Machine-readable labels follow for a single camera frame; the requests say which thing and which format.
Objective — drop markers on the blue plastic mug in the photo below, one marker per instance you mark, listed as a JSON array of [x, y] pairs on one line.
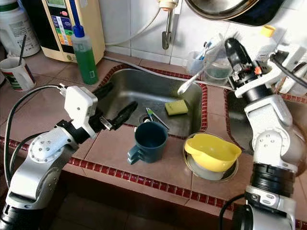
[[148, 143]]

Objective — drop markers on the dark brown base cabinet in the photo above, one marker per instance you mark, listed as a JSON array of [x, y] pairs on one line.
[[148, 211]]

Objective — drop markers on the green dish soap bottle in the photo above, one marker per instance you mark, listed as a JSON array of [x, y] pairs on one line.
[[85, 62]]

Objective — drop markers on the stainless steel bowl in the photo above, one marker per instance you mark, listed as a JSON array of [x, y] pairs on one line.
[[206, 176]]

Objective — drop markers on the dark spoon in mug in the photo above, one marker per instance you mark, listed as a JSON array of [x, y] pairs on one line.
[[23, 50]]

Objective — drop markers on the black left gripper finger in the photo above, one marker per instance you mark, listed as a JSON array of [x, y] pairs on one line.
[[104, 90], [123, 115]]

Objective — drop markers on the steel sink basin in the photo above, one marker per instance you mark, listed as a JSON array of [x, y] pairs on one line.
[[139, 91], [237, 124]]

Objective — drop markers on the beige appliance tube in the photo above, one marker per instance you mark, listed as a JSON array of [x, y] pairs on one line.
[[139, 33]]

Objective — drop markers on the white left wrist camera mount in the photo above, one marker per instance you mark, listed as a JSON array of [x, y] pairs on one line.
[[79, 108]]

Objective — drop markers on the hanging steel pan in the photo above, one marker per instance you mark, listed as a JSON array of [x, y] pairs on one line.
[[230, 9]]

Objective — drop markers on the metal wall tap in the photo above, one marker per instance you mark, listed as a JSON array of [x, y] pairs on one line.
[[167, 36]]

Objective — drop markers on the white plastic spoon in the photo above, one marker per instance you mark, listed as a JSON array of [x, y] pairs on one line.
[[186, 87]]

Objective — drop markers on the white printed mug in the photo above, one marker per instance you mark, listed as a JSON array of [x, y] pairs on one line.
[[17, 76]]

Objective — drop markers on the white detergent bottle yellow cap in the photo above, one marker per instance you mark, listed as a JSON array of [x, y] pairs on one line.
[[268, 31]]

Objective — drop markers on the white green small brush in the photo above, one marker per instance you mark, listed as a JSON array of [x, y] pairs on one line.
[[156, 117]]

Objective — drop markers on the beige water ionizer appliance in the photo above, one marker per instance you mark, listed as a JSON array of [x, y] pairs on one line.
[[62, 28]]

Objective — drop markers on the large white plastic jug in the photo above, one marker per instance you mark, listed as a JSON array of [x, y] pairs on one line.
[[17, 28]]

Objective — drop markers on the yellow dish sponge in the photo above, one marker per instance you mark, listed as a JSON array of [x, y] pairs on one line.
[[176, 107]]

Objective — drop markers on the white blue toothbrush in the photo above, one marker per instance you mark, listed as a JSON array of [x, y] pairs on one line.
[[210, 47]]

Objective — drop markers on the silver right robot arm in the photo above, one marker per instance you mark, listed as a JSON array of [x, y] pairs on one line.
[[273, 134]]

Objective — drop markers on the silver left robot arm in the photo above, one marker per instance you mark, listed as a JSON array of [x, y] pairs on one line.
[[41, 163]]

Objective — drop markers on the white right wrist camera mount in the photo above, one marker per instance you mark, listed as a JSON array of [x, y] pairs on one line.
[[259, 81]]

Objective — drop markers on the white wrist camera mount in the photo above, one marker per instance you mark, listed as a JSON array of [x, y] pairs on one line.
[[259, 81], [79, 108]]

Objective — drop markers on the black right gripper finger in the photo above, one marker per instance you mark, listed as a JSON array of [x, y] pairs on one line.
[[236, 53]]

